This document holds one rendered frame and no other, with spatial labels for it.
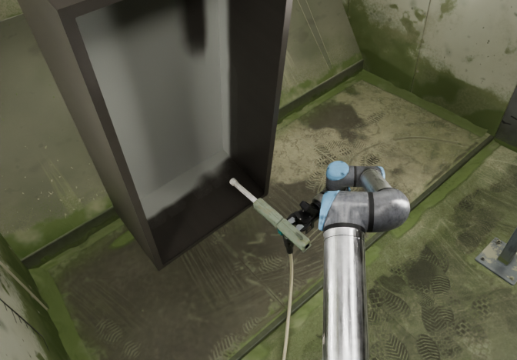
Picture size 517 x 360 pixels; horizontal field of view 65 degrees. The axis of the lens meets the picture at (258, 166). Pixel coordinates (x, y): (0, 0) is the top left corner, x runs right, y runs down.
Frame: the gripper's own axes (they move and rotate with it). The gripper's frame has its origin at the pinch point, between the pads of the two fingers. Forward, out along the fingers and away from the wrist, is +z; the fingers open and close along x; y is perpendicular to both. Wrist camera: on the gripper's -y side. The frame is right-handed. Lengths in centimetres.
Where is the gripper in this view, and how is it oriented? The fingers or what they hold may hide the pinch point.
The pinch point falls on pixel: (285, 233)
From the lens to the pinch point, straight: 171.9
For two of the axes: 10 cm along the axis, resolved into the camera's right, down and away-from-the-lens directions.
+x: -6.6, -5.3, 5.3
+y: 0.9, 6.5, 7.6
